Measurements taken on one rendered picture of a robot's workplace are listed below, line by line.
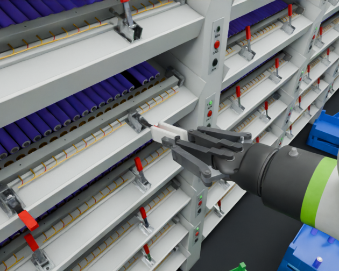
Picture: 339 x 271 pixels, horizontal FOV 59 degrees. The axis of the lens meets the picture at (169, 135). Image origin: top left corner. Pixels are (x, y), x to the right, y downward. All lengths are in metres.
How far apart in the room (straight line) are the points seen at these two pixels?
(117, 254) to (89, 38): 0.57
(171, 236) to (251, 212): 0.63
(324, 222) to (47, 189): 0.41
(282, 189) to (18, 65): 0.38
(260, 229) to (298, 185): 1.18
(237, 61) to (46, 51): 0.56
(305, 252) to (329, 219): 0.78
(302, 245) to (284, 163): 0.79
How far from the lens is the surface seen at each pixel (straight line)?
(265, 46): 1.01
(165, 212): 0.93
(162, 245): 1.08
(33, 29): 0.47
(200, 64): 0.68
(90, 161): 0.56
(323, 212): 0.40
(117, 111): 0.60
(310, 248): 1.19
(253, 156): 0.43
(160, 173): 0.77
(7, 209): 0.52
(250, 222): 1.58
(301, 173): 0.40
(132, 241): 0.88
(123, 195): 0.73
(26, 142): 0.57
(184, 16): 0.62
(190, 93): 0.72
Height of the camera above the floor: 1.27
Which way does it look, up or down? 40 degrees down
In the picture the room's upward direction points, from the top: straight up
